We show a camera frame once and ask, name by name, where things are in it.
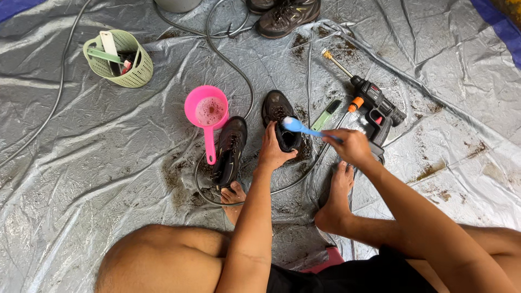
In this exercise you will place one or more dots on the person's left hand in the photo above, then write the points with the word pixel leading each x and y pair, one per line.
pixel 269 151

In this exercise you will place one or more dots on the green black-bristled brush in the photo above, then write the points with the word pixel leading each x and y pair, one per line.
pixel 325 116

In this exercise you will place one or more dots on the person's leg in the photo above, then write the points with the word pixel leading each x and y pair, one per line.
pixel 163 260
pixel 338 203

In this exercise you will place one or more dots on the person's right leg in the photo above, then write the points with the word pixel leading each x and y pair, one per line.
pixel 338 203

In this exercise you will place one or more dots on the grey bucket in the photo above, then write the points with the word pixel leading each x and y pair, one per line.
pixel 177 5

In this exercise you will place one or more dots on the blue cleaning brush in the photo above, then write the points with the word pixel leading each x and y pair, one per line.
pixel 299 127

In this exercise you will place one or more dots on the pink plastic water scoop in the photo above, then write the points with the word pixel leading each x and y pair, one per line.
pixel 206 110

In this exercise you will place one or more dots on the person's black shorts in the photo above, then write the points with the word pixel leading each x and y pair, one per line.
pixel 366 276

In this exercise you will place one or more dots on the person's right hand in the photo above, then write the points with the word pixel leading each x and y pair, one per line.
pixel 351 147

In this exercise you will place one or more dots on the dark brown hiking shoe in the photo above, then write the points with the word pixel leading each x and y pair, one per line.
pixel 230 150
pixel 287 18
pixel 277 106

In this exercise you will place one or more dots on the green plastic basket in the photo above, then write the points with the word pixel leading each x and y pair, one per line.
pixel 136 71

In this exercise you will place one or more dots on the pink small tool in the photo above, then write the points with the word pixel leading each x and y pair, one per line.
pixel 127 66

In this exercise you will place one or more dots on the person's right fingers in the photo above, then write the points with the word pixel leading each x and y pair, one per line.
pixel 333 140

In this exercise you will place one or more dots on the black pressure washer gun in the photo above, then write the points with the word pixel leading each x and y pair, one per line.
pixel 376 105

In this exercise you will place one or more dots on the pink low stool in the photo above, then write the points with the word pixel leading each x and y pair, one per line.
pixel 330 260

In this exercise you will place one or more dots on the person's left leg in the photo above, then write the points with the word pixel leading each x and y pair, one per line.
pixel 163 260

